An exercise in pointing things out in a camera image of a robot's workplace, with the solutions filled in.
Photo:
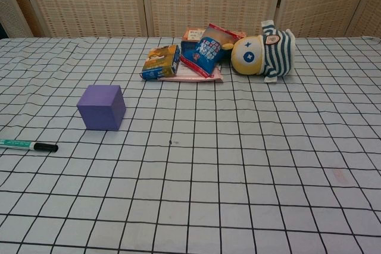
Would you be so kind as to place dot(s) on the purple cube block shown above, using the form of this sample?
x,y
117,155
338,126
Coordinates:
x,y
101,111

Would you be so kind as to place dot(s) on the green marker with black cap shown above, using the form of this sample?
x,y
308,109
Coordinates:
x,y
18,144

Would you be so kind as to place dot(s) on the pink flat package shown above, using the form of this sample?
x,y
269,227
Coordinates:
x,y
190,77

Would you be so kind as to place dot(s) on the blue red snack bag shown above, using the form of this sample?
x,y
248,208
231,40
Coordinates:
x,y
205,51

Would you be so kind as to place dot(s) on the orange cardboard box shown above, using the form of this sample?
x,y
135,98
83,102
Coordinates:
x,y
192,34

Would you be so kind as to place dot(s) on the yellow plush toy striped shirt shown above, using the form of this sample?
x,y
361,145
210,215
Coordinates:
x,y
274,54

